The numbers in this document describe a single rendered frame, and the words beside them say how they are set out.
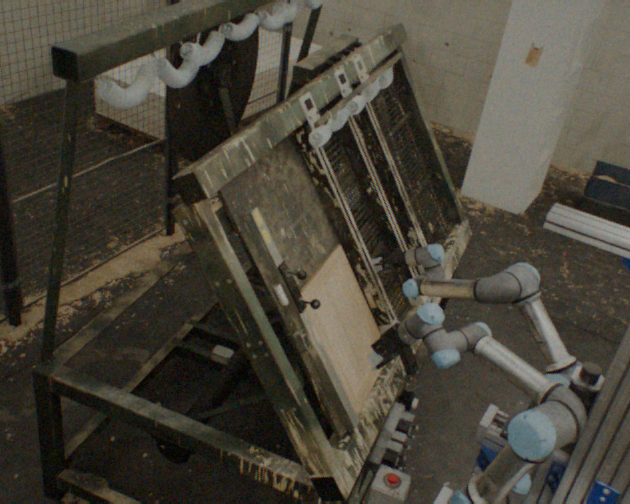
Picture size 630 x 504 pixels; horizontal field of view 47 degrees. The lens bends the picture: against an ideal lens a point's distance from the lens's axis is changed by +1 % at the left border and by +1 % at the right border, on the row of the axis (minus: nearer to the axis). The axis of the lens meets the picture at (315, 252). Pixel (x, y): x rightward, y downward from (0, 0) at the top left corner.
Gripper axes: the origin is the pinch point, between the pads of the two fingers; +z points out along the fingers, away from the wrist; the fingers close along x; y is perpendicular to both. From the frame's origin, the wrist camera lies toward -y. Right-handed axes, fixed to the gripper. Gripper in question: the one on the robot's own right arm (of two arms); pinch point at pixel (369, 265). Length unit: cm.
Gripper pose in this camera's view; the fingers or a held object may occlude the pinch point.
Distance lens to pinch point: 322.2
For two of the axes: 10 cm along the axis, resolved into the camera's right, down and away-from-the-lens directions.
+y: -3.9, 4.6, -8.0
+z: -8.3, 2.0, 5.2
